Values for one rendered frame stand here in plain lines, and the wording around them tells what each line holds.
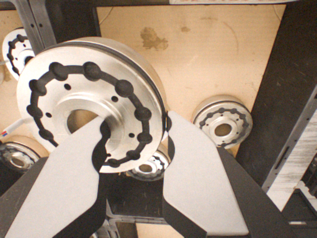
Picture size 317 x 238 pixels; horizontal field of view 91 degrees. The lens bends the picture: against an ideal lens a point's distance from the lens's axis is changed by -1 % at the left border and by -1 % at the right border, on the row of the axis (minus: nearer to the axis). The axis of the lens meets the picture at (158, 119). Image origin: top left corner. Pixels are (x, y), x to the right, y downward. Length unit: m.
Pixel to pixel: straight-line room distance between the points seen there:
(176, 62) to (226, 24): 0.09
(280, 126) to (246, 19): 0.16
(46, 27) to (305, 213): 1.96
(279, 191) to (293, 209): 1.10
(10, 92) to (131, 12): 0.28
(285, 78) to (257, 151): 0.13
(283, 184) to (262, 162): 0.49
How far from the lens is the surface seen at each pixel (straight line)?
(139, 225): 0.69
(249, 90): 0.32
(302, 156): 0.71
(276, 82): 0.29
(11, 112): 0.46
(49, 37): 0.21
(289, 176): 0.77
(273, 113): 0.29
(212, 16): 0.27
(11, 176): 0.59
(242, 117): 0.31
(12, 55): 0.34
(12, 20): 0.36
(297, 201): 1.99
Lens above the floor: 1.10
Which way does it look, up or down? 57 degrees down
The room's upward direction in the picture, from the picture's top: 173 degrees counter-clockwise
